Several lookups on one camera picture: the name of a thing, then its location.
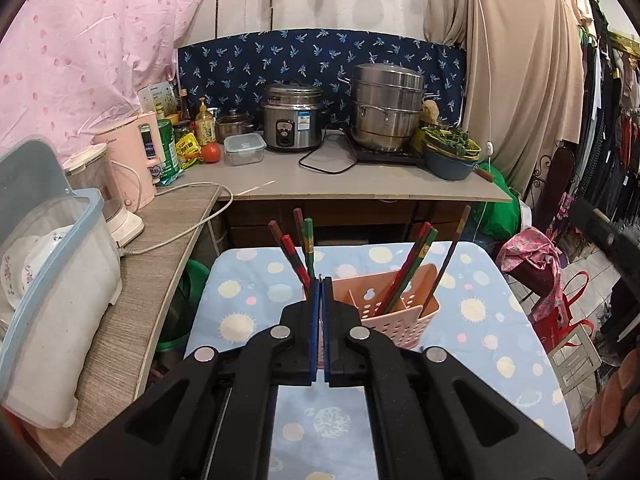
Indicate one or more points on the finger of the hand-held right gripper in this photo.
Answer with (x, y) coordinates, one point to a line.
(607, 235)

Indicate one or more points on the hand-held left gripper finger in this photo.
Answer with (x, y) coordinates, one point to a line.
(326, 350)
(315, 350)

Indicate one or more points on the pink perforated utensil basket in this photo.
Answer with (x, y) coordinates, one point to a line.
(400, 325)

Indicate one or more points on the green chopstick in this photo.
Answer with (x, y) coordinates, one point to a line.
(309, 250)
(417, 260)

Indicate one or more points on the dark brown chopstick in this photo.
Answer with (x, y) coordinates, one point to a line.
(299, 232)
(452, 250)

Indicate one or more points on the dark red chopstick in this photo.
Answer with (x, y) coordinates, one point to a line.
(275, 230)

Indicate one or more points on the person's right hand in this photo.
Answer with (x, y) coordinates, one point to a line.
(612, 410)

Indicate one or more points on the red handbag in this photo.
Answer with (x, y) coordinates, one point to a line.
(567, 320)

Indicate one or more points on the pink floral cloth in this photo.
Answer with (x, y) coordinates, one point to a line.
(535, 255)

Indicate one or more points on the dark wooden chair back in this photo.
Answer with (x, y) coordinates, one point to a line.
(555, 180)

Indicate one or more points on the white stool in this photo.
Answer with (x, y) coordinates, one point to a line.
(575, 360)

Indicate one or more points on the light blue printed tablecloth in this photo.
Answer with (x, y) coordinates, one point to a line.
(250, 280)

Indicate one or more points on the green bag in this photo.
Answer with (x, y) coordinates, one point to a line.
(500, 210)

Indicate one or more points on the rack of hanging clothes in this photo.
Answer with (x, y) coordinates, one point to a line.
(610, 110)

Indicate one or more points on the green plastic basin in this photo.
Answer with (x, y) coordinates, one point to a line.
(192, 285)

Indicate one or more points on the yellow colander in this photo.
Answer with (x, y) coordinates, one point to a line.
(475, 149)

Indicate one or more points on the grey board counter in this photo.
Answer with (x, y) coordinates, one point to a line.
(350, 185)

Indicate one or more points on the wood grain side counter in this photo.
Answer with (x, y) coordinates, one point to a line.
(160, 280)

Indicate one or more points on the beige curtain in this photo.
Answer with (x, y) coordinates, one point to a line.
(525, 85)

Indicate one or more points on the green leafy vegetables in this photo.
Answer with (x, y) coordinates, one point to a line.
(447, 137)

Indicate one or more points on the black induction cooker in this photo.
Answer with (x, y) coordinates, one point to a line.
(390, 157)

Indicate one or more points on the clear food container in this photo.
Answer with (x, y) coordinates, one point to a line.
(245, 151)

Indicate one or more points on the brown loofah sponge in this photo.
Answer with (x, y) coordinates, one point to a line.
(430, 111)

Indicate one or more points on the tomato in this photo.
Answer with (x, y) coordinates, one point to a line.
(211, 152)

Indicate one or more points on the steel rice cooker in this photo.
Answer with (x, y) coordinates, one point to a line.
(292, 120)

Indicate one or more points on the white blender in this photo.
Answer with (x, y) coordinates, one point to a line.
(120, 220)

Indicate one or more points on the small lidded steel pot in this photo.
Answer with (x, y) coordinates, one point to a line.
(235, 127)

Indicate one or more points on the yellow packet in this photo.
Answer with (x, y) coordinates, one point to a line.
(187, 150)

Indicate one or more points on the green canister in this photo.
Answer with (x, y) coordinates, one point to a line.
(169, 155)

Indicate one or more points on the steel steamer pot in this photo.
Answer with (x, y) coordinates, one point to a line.
(387, 110)

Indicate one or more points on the yellow pump bottle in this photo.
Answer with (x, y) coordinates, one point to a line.
(205, 127)

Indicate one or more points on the white dish box grey lid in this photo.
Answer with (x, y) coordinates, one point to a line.
(65, 320)

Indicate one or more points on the pink electric kettle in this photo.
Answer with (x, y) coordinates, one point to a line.
(130, 170)

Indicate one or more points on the dark glass bottle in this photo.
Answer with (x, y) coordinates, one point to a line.
(185, 107)

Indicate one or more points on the navy printed cloth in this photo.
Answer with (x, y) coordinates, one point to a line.
(300, 60)

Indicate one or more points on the floral white plate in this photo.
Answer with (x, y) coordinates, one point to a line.
(30, 270)

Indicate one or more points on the white green carton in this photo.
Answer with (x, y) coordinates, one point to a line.
(155, 99)

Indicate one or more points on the pink dotted curtain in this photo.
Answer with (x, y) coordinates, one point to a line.
(100, 35)

